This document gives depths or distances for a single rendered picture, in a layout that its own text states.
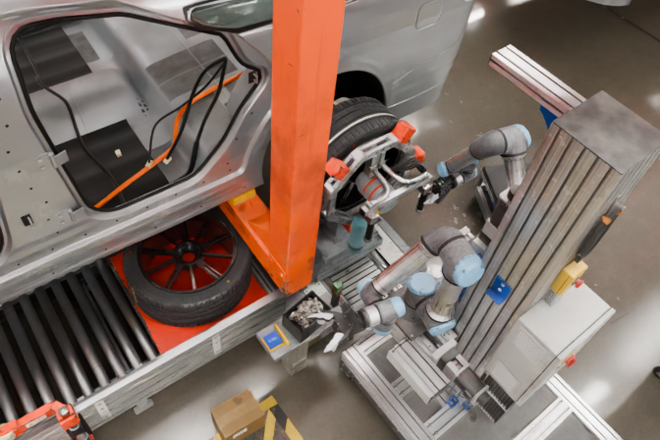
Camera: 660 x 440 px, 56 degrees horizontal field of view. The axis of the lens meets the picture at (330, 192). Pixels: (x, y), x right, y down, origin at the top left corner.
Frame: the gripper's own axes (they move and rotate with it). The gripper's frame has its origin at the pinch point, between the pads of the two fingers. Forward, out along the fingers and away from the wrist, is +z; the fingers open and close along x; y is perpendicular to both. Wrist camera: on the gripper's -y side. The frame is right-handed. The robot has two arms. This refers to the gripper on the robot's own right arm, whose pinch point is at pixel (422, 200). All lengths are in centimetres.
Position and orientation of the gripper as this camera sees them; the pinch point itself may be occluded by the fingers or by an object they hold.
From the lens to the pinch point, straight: 315.6
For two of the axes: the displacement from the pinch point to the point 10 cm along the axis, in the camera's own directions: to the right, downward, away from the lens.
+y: 0.8, -6.2, -7.8
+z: -8.1, 4.1, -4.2
